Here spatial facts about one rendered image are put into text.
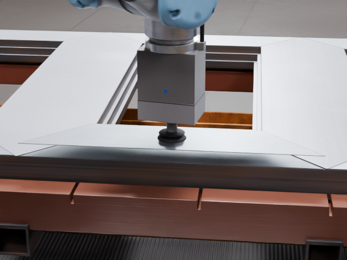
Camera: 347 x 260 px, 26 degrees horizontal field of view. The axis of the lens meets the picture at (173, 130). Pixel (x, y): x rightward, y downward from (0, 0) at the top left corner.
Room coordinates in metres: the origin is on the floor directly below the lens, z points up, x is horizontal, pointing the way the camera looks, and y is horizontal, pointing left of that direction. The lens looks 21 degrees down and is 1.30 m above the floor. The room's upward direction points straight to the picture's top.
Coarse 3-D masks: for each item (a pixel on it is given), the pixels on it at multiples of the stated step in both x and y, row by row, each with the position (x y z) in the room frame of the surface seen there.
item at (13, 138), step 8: (0, 136) 1.08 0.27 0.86; (8, 136) 1.08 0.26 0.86; (16, 136) 1.08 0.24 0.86; (24, 136) 1.08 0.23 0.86; (32, 136) 1.08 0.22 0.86; (40, 136) 1.08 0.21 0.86; (0, 144) 1.05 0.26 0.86; (8, 144) 1.05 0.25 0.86; (16, 144) 1.05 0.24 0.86; (24, 144) 1.05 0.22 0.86; (32, 144) 1.05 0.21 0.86; (40, 144) 1.05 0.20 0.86
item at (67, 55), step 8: (56, 56) 1.53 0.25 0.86; (64, 56) 1.53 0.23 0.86; (72, 56) 1.53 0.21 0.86; (80, 56) 1.53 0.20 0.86; (88, 56) 1.53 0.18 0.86; (96, 56) 1.53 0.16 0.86; (104, 56) 1.53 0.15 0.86; (112, 56) 1.53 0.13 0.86; (120, 56) 1.53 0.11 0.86; (128, 56) 1.53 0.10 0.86
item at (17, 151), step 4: (4, 148) 1.03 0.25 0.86; (8, 148) 1.03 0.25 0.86; (12, 148) 1.03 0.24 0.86; (16, 148) 1.03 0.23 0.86; (20, 148) 1.03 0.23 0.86; (24, 148) 1.03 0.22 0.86; (28, 148) 1.03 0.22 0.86; (32, 148) 1.03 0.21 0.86; (12, 152) 1.02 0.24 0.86; (16, 152) 1.02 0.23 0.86; (20, 152) 1.02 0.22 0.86; (24, 152) 1.02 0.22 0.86; (28, 152) 1.02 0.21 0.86
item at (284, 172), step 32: (224, 64) 1.61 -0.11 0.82; (256, 64) 1.58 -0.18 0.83; (128, 96) 1.36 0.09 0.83; (256, 96) 1.36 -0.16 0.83; (256, 128) 1.19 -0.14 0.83; (0, 160) 1.01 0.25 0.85; (32, 160) 1.00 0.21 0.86; (64, 160) 1.00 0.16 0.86; (96, 160) 0.99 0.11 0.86; (128, 160) 0.99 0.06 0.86; (160, 160) 0.99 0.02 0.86; (192, 160) 0.99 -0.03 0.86; (224, 160) 0.99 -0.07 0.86; (256, 160) 0.99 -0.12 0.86; (288, 160) 0.99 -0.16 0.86; (320, 192) 0.96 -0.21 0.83
